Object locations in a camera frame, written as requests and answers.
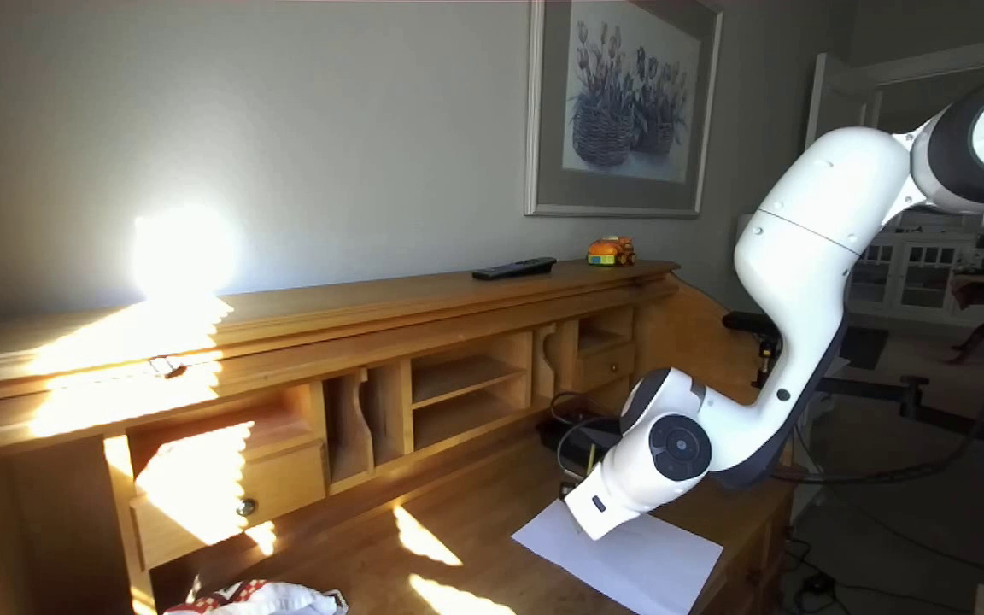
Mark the black power plug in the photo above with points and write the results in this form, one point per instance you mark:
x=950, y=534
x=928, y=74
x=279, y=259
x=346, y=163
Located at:
x=818, y=582

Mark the black plastic tray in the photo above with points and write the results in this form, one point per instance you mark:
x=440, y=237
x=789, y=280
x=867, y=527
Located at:
x=572, y=438

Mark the wooden desk drawer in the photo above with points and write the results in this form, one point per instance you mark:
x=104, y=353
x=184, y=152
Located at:
x=275, y=489

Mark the small metal clip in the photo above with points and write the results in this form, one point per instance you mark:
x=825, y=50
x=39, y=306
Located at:
x=168, y=369

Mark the orange green toy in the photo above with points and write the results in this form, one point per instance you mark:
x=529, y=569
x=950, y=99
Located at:
x=609, y=250

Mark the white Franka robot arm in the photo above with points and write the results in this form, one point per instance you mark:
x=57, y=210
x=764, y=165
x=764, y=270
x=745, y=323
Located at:
x=820, y=215

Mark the black remote control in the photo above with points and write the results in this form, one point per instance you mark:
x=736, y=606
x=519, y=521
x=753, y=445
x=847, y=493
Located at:
x=514, y=270

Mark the white door frame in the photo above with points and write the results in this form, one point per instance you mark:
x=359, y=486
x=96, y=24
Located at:
x=832, y=81

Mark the wooden desk with hutch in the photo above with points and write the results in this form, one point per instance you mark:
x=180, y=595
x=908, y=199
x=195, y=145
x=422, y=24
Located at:
x=401, y=330

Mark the crumpled white red cloth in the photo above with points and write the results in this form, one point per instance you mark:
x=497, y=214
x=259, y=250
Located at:
x=265, y=600

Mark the framed flower picture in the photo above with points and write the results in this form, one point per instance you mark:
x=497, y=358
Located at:
x=623, y=104

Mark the yellow pencil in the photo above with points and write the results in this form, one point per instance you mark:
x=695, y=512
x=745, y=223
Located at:
x=592, y=459

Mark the black camera stand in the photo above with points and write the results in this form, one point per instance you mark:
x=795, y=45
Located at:
x=914, y=399

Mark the white paper sheet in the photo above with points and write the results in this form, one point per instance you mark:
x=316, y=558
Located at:
x=651, y=566

